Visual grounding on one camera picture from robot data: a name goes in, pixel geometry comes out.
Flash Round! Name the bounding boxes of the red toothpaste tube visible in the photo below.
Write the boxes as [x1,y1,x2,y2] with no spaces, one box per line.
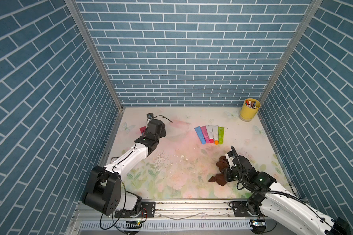
[140,126,147,135]

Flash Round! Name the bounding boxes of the brown cloth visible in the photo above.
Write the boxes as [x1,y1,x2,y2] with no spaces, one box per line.
[208,156,229,187]

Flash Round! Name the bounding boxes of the blue toothpaste tube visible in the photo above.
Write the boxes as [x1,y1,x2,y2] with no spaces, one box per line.
[194,126,206,145]

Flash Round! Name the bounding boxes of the green toothpaste tube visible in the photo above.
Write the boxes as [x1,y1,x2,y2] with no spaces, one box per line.
[218,126,225,145]

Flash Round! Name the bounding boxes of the magenta toothpaste tube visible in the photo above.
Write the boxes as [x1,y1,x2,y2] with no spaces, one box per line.
[201,126,210,144]

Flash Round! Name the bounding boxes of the white orange-cap toothpaste tube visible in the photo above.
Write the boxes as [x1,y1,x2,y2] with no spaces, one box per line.
[212,125,219,145]

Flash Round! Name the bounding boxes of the white pink-cap toothpaste tube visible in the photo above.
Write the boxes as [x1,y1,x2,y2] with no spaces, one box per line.
[206,125,214,144]

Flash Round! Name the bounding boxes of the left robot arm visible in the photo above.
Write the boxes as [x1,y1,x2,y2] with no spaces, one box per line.
[82,113,166,216]

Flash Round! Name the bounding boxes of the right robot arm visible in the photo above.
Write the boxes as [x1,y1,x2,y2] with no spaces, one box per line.
[219,151,351,235]

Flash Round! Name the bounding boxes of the yellow cup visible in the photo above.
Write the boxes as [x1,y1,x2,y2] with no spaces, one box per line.
[239,98,261,122]

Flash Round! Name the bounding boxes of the pens in cup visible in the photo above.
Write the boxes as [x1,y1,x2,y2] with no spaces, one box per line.
[245,100,257,109]

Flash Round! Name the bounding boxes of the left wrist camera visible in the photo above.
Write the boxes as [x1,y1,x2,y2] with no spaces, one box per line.
[147,113,154,119]

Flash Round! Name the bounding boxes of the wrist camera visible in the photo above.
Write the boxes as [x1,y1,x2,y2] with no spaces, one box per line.
[226,146,239,169]
[147,113,154,119]

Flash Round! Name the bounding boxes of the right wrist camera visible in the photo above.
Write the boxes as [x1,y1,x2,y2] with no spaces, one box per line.
[226,146,239,169]

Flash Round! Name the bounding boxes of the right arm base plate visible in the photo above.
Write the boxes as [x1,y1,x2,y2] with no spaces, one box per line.
[228,200,269,218]

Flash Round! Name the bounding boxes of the aluminium front rail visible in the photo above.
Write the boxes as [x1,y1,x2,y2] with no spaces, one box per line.
[73,199,315,221]

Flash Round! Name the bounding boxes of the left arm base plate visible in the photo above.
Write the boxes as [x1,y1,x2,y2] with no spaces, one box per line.
[114,201,156,218]

